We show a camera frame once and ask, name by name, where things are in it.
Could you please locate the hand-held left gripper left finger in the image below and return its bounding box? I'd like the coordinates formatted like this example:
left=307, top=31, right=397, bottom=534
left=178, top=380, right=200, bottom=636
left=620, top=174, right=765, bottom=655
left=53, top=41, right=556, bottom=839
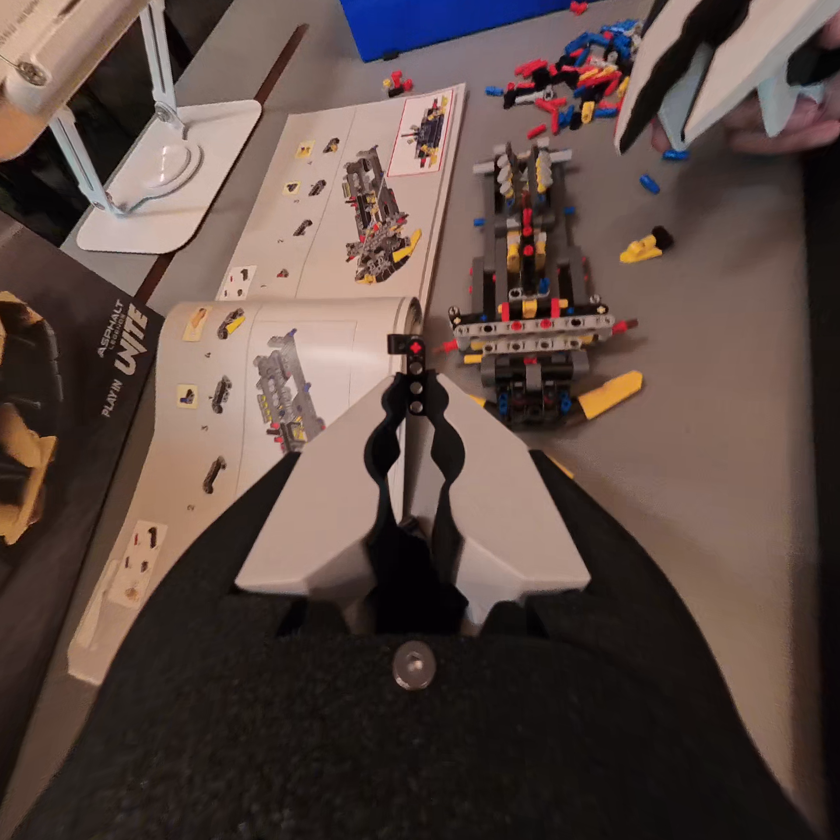
left=234, top=373, right=409, bottom=622

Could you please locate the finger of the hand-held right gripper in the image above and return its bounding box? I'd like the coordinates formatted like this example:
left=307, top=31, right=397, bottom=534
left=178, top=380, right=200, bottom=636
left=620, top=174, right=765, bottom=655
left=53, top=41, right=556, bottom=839
left=612, top=0, right=750, bottom=156
left=655, top=0, right=840, bottom=152

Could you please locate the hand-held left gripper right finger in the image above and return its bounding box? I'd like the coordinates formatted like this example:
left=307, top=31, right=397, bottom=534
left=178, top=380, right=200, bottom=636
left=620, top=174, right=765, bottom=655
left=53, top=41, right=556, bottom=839
left=428, top=374, right=593, bottom=622

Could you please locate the pile of red blue lego pieces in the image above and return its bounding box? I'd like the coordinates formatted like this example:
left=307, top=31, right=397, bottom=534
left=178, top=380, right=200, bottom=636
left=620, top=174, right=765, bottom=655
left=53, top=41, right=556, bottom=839
left=486, top=16, right=647, bottom=139

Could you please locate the black lego beam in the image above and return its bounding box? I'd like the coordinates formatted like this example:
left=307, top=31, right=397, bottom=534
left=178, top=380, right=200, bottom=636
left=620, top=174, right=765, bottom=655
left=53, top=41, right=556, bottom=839
left=387, top=333, right=429, bottom=417

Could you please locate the yellow black lego piece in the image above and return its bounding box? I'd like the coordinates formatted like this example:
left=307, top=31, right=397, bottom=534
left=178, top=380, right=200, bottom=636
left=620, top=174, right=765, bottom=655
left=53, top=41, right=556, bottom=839
left=619, top=226, right=675, bottom=265

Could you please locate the lego car chassis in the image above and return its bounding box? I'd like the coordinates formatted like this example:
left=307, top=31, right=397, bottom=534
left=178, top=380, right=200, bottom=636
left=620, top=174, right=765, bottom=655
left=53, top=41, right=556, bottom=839
left=436, top=141, right=647, bottom=431

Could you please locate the lego set box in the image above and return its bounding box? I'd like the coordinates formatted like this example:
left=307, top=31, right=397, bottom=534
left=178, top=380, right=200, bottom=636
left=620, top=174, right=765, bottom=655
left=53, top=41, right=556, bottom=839
left=0, top=217, right=166, bottom=808

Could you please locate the lego instruction booklet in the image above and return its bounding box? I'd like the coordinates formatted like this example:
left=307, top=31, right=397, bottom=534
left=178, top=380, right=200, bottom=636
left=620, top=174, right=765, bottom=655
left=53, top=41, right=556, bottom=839
left=66, top=82, right=468, bottom=686

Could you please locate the person's right hand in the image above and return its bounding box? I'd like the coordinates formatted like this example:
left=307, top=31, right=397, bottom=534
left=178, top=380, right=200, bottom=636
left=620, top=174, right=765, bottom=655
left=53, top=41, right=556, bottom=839
left=648, top=82, right=840, bottom=156

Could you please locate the blue plastic bin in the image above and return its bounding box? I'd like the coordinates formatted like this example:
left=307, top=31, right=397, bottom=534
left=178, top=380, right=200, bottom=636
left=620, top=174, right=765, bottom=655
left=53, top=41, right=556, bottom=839
left=339, top=0, right=592, bottom=63

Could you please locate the white stand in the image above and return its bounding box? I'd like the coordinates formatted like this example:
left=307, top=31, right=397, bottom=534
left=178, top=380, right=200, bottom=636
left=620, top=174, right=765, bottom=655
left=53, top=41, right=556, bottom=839
left=49, top=0, right=263, bottom=253

